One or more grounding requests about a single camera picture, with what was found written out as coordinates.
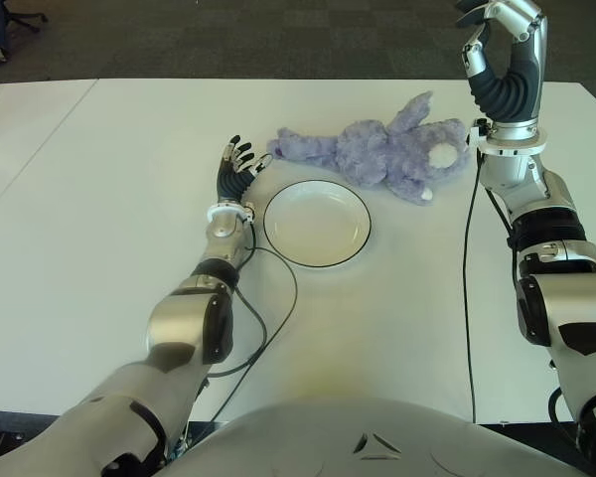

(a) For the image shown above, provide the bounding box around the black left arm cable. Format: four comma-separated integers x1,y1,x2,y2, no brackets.
178,223,299,448

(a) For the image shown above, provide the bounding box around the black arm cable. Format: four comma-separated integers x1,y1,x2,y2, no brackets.
461,148,483,426
178,223,299,448

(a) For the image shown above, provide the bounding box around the white plate black rim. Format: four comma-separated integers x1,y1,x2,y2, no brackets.
262,181,373,271

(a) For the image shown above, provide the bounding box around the purple plush bunny doll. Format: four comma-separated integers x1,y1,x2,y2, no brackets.
267,90,473,206

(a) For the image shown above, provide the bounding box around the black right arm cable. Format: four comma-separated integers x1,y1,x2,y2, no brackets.
461,148,483,426

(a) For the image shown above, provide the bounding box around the black office chair base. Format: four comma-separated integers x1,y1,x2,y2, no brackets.
0,0,49,34

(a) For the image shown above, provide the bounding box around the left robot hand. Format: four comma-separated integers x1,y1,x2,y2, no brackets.
216,133,273,204

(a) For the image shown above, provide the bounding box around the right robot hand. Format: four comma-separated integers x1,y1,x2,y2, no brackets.
454,0,549,125

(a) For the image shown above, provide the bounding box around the grey robot torso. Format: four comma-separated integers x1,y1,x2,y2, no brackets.
153,397,596,477

